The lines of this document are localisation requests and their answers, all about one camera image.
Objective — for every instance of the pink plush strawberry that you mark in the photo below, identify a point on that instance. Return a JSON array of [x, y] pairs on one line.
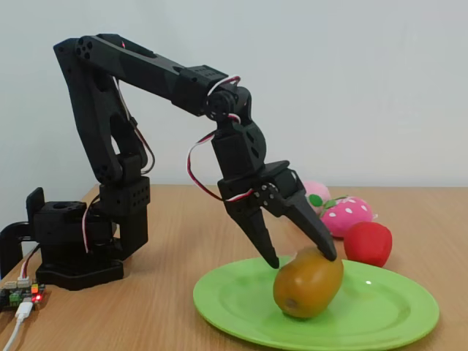
[[347, 215]]

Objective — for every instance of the light pink plush peach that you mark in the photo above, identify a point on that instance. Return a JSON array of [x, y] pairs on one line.
[[316, 188]]

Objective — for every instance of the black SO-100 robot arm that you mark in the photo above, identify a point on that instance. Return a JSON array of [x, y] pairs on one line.
[[95, 120]]

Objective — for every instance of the red toy apple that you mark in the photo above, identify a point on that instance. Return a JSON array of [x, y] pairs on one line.
[[367, 243]]

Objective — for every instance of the black table clamp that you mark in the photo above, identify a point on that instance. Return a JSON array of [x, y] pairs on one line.
[[7, 237]]

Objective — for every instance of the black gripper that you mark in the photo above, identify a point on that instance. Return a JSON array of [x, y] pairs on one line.
[[244, 188]]

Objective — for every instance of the green oval plate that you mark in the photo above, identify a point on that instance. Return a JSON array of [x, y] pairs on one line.
[[234, 292]]

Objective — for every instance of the motor controller circuit board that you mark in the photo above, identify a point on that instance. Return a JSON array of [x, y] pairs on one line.
[[22, 294]]

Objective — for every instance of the brown toy kiwi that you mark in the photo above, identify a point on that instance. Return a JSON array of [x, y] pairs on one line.
[[307, 285]]

